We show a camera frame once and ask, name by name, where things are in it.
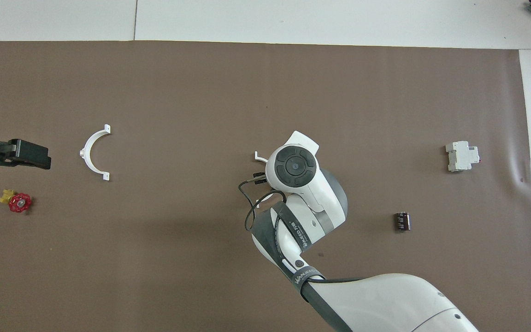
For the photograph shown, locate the black cylindrical capacitor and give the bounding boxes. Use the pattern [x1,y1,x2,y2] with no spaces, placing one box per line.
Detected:
[393,211,411,231]

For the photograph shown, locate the brown paper table mat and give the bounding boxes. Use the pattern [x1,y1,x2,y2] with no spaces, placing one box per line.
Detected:
[0,41,531,332]

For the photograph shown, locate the white circuit breaker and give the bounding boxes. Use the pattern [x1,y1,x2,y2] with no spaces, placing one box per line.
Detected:
[445,141,481,172]

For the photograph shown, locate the red handwheel brass valve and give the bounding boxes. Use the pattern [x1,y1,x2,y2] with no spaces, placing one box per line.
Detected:
[0,188,32,213]

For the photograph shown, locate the white half pipe clamp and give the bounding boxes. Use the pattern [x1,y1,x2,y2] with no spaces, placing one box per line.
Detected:
[254,151,276,203]
[79,124,111,181]

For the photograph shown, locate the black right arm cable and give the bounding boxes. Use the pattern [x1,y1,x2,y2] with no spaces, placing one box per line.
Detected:
[239,178,289,232]

